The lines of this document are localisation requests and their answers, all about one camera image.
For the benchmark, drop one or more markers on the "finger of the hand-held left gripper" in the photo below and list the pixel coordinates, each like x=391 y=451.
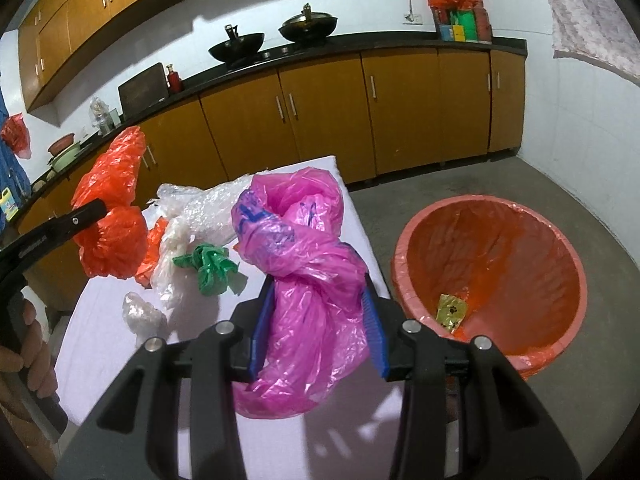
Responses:
x=80 y=219

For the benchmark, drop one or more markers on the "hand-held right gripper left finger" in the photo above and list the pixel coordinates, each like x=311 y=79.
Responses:
x=262 y=332

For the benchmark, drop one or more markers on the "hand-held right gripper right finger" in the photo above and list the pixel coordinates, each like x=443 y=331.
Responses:
x=376 y=335

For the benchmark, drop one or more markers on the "large orange plastic bag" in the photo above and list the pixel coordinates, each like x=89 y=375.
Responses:
x=112 y=200

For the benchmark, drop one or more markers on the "green plastic bag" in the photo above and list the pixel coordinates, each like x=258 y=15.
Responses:
x=212 y=267

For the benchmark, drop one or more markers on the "small orange plastic bag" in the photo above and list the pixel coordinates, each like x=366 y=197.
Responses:
x=151 y=260

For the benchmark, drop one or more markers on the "pink plastic bag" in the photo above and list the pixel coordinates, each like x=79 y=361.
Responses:
x=305 y=260

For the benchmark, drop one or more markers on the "milky white plastic bag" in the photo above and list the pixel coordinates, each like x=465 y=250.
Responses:
x=172 y=265

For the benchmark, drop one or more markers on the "small clear plastic wad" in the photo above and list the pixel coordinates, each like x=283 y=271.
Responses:
x=142 y=317

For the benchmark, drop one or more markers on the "large clear plastic bag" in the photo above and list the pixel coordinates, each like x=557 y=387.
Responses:
x=205 y=207

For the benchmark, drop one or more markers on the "red bin with orange liner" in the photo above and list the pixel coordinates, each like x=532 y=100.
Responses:
x=500 y=260

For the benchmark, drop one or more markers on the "person's left hand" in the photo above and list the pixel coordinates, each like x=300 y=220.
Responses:
x=37 y=360

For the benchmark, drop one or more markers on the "yellow jug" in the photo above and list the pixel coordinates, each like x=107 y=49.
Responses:
x=10 y=206

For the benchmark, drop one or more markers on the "green pot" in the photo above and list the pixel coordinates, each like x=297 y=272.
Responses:
x=67 y=159

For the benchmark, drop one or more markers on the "pink pot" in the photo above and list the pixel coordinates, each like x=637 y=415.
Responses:
x=61 y=144

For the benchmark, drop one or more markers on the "gold foil wrapper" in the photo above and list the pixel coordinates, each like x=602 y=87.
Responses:
x=452 y=312

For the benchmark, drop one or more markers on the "glass jar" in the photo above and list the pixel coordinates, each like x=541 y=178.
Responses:
x=102 y=116

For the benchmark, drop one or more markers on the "hanging red plastic bag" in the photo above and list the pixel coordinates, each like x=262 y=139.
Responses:
x=15 y=134

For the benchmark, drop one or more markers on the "dark cutting board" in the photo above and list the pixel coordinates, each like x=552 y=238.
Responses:
x=142 y=89

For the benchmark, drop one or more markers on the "red bottle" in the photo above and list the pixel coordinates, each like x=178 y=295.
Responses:
x=174 y=81

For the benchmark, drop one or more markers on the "wooden lower kitchen cabinets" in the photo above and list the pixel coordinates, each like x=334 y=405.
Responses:
x=400 y=110

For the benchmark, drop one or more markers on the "black wok without lid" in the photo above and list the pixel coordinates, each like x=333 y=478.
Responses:
x=235 y=49

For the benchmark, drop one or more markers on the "black kitchen countertop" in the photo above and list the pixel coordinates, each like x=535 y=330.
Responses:
x=380 y=40

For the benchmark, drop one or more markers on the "black wok with lid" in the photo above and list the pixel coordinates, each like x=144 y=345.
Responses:
x=307 y=26

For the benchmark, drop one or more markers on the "container of colourful items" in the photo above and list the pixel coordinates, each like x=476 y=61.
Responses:
x=462 y=24

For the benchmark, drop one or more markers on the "hanging patterned cloth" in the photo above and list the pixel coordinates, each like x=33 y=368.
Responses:
x=590 y=15

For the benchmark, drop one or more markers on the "wooden upper wall cabinets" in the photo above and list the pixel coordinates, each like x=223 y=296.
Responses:
x=85 y=15

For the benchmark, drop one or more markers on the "white wall outlet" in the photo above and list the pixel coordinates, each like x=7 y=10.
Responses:
x=412 y=17

